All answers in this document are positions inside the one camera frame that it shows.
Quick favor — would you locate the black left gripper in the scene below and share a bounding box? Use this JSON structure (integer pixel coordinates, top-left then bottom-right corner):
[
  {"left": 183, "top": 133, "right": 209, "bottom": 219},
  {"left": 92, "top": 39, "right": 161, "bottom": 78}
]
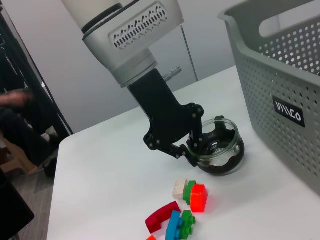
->
[{"left": 126, "top": 68, "right": 205, "bottom": 168}]

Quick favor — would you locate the white building block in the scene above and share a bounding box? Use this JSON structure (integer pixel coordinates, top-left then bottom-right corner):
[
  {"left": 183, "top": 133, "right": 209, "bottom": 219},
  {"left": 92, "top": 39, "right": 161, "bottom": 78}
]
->
[{"left": 172, "top": 178, "right": 188, "bottom": 200}]

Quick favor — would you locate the bright red-orange building block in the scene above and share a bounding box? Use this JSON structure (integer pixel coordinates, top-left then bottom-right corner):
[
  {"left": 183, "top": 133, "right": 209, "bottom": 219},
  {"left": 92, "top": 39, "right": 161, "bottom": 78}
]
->
[{"left": 189, "top": 183, "right": 209, "bottom": 214}]

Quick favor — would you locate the dark red curved block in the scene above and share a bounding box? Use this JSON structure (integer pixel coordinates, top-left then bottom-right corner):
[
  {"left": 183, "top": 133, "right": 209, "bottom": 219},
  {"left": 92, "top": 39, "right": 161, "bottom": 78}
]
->
[{"left": 144, "top": 201, "right": 181, "bottom": 234}]

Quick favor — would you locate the small green building block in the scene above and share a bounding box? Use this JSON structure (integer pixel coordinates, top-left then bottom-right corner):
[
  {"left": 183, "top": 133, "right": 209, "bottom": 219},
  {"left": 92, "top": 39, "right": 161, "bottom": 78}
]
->
[{"left": 178, "top": 209, "right": 196, "bottom": 238}]

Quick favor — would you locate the blue square building block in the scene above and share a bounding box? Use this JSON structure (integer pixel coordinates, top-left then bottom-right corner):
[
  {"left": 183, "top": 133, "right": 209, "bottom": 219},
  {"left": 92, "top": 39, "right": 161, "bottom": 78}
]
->
[{"left": 164, "top": 210, "right": 182, "bottom": 240}]

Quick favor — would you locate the grey-green perforated storage basket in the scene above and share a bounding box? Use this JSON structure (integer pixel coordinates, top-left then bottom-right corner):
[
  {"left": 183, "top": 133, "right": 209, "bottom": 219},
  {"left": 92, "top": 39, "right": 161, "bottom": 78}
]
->
[{"left": 217, "top": 0, "right": 320, "bottom": 197}]

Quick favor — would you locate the person in dark clothes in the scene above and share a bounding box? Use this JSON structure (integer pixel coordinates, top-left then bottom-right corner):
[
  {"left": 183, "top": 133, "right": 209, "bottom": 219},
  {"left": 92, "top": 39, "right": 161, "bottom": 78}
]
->
[{"left": 0, "top": 89, "right": 60, "bottom": 177}]

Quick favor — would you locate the black metal rack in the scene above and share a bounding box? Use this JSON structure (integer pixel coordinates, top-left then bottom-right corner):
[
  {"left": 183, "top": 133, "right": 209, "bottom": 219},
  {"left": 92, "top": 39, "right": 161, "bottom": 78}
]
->
[{"left": 0, "top": 0, "right": 75, "bottom": 137}]

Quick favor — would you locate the black furniture piece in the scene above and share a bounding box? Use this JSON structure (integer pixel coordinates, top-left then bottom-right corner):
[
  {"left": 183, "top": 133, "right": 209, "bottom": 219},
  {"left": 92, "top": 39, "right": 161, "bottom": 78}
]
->
[{"left": 0, "top": 172, "right": 35, "bottom": 240}]

